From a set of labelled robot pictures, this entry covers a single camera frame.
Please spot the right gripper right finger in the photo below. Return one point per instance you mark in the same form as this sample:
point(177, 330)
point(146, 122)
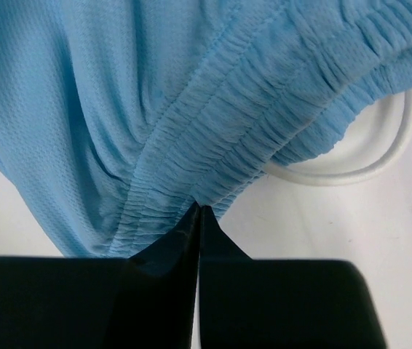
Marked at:
point(250, 303)

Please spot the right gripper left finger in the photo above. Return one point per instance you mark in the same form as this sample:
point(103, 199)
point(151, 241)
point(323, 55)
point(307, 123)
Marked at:
point(145, 301)

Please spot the light blue shorts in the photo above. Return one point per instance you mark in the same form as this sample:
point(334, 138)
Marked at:
point(115, 116)

